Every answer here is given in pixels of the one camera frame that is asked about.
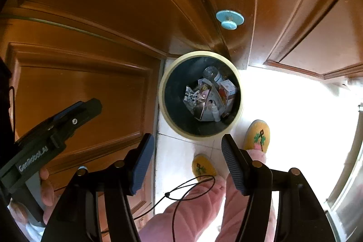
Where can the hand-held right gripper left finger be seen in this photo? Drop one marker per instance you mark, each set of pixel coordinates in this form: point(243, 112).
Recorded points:
point(141, 165)

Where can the yellow embroidered slipper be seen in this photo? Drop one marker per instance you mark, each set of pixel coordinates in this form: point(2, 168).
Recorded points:
point(202, 165)
point(256, 131)

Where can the round black trash bin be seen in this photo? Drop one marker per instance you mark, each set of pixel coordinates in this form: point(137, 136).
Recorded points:
point(178, 123)

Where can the person's left forearm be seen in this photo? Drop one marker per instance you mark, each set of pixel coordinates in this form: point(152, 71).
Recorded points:
point(25, 222)

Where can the clear plastic bottle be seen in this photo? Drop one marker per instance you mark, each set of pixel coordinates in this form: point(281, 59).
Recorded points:
point(211, 72)

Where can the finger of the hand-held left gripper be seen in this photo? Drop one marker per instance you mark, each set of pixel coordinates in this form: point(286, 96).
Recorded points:
point(61, 115)
point(82, 117)

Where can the pink strawberry drink carton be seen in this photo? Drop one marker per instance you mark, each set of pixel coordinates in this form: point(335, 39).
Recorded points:
point(228, 90)

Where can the white drink carton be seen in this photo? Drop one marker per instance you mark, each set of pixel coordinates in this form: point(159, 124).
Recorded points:
point(208, 107)

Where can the person's pink pants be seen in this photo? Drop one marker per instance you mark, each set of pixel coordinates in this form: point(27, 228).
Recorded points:
point(198, 210)

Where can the light blue cabinet knob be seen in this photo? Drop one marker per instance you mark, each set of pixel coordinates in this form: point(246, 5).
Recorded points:
point(229, 18)
point(82, 167)

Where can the person's left hand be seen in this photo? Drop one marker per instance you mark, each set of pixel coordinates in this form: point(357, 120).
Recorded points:
point(48, 193)

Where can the small white bottle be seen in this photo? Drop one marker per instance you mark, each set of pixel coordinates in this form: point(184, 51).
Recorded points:
point(216, 113)

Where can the silver metal appliance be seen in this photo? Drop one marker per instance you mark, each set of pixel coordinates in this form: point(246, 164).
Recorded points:
point(348, 188)

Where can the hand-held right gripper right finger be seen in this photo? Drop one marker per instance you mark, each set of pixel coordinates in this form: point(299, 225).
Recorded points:
point(234, 165)

